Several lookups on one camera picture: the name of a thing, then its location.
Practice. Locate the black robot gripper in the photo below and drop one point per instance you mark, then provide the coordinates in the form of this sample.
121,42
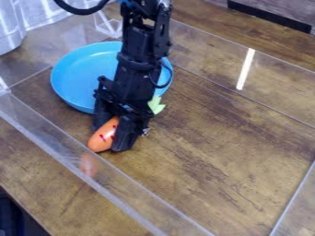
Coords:
124,95

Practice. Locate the orange toy carrot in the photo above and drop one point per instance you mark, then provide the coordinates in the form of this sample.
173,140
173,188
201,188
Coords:
103,137

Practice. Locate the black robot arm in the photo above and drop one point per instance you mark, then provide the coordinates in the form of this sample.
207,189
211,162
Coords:
145,21

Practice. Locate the blue round tray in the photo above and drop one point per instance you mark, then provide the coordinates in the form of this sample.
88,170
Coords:
76,72

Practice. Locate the white curtain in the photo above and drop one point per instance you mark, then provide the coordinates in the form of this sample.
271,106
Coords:
24,15

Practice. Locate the clear acrylic barrier wall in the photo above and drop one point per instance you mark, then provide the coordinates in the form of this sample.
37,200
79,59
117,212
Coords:
159,217

